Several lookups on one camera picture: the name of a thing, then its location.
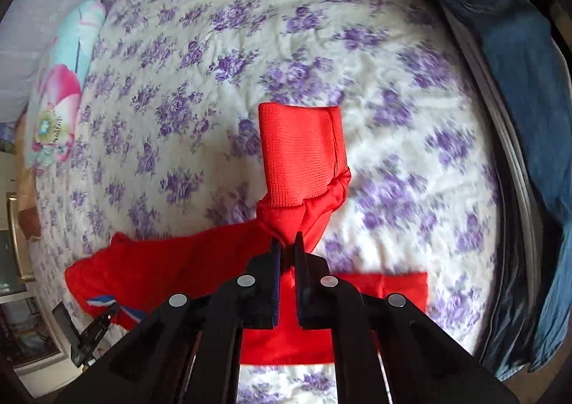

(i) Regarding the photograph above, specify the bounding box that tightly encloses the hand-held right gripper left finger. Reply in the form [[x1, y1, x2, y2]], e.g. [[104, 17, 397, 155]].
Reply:
[[54, 238, 282, 404]]

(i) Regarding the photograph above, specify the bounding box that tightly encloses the red sweatshirt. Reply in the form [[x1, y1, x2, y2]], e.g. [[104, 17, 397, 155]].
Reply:
[[65, 103, 429, 365]]

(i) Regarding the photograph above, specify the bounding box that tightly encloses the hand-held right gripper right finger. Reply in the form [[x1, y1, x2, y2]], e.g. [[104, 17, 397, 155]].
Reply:
[[294, 231, 521, 404]]

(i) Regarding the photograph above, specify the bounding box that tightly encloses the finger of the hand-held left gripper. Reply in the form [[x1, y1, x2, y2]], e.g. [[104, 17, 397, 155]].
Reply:
[[79, 304, 120, 349]]

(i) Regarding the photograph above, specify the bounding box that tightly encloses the purple floral bed sheet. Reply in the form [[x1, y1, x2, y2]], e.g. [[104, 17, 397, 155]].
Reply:
[[27, 0, 503, 404]]

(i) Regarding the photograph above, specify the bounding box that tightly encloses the floral pillow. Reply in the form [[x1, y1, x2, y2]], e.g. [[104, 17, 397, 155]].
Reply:
[[23, 0, 107, 170]]

